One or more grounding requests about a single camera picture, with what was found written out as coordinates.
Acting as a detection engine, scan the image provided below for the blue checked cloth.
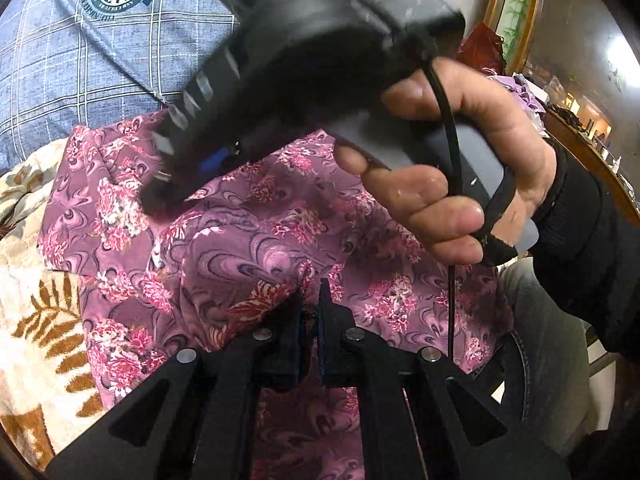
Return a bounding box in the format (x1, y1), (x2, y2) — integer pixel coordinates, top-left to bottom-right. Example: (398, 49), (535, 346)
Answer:
(0, 0), (397, 177)

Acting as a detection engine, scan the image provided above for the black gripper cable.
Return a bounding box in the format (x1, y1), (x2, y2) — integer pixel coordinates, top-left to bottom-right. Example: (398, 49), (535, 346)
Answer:
(422, 57), (464, 364)

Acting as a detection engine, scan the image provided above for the person's right hand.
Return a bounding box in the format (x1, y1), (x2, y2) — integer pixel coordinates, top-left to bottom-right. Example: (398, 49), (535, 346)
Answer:
(334, 56), (559, 267)

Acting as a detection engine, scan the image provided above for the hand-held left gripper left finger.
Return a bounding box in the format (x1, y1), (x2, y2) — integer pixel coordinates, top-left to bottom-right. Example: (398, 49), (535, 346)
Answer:
(45, 289), (308, 480)

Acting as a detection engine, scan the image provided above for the person's grey jeans leg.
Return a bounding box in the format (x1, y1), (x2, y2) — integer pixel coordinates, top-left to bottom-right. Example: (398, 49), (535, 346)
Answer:
(470, 260), (602, 456)

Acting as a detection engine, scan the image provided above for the beige leaf print blanket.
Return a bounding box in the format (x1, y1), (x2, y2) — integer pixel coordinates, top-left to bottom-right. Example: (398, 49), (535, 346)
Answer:
(0, 137), (109, 472)

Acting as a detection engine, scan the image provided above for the person's right forearm black sleeve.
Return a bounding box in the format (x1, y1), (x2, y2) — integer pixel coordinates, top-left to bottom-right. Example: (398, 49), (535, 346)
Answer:
(530, 139), (640, 357)

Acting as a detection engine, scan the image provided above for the dark red bag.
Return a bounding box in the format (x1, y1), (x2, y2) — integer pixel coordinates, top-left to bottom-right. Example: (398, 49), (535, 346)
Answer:
(457, 22), (509, 77)

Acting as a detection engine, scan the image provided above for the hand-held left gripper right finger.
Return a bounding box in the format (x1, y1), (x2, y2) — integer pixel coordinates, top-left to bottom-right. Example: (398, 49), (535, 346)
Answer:
(318, 279), (572, 480)

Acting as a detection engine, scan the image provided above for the light purple cloth pile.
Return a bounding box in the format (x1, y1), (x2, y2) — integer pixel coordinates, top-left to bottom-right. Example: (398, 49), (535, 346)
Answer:
(487, 72), (549, 134)

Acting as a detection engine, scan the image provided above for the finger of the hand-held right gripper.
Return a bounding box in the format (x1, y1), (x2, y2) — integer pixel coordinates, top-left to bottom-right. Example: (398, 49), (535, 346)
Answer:
(136, 40), (281, 220)

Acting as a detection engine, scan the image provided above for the wooden framed mirror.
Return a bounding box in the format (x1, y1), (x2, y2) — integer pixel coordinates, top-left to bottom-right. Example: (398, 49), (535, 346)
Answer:
(482, 0), (640, 231)

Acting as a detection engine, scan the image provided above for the purple floral garment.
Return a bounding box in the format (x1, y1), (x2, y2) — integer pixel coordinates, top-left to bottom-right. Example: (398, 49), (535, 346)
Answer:
(37, 110), (517, 480)

